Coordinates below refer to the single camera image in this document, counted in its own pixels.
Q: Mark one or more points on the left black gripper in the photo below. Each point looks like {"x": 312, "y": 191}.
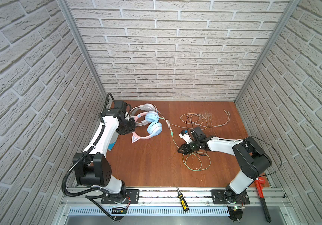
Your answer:
{"x": 125, "y": 131}

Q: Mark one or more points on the pink blue cat-ear headphones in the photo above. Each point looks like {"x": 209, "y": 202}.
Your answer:
{"x": 154, "y": 128}

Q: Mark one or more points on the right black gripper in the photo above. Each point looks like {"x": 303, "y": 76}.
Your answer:
{"x": 185, "y": 148}

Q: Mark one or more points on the aluminium frame rail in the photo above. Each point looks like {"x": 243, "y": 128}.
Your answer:
{"x": 167, "y": 196}

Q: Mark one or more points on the small black electronics board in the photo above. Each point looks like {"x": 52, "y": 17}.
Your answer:
{"x": 119, "y": 210}

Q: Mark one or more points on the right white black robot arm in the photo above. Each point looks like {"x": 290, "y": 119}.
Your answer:
{"x": 252, "y": 159}

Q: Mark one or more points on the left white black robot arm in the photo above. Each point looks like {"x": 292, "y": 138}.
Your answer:
{"x": 90, "y": 167}

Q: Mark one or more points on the yellow black screwdriver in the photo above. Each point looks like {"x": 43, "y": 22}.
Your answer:
{"x": 182, "y": 200}

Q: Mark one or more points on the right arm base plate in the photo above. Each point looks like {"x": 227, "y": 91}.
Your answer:
{"x": 223, "y": 196}

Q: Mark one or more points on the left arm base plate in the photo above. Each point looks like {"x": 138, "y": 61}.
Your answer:
{"x": 126, "y": 196}

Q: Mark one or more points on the white headphones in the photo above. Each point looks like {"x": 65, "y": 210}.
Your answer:
{"x": 146, "y": 107}

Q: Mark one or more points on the red pipe wrench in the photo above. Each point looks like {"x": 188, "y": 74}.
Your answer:
{"x": 259, "y": 186}

